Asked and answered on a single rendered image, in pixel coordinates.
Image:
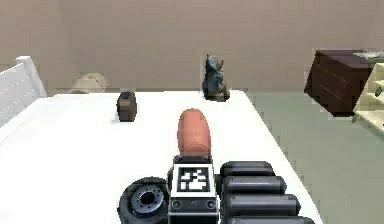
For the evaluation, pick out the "blue grey statue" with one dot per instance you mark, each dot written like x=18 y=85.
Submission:
x=215 y=78

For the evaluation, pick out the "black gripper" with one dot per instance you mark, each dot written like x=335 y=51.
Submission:
x=146 y=200

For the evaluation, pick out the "white chair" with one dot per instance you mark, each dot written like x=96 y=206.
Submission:
x=16 y=86

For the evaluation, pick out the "dark brown chest of drawers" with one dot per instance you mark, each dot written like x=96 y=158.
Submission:
x=336 y=83

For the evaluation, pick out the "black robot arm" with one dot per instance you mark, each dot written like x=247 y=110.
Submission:
x=233 y=196

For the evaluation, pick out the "cream shelf unit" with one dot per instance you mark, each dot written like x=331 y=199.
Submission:
x=371 y=96

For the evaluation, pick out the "beige round object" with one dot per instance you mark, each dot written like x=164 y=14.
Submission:
x=90 y=83

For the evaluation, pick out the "white table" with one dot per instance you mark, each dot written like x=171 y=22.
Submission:
x=100 y=156

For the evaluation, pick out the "orange oval object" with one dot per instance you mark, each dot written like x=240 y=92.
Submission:
x=194 y=133

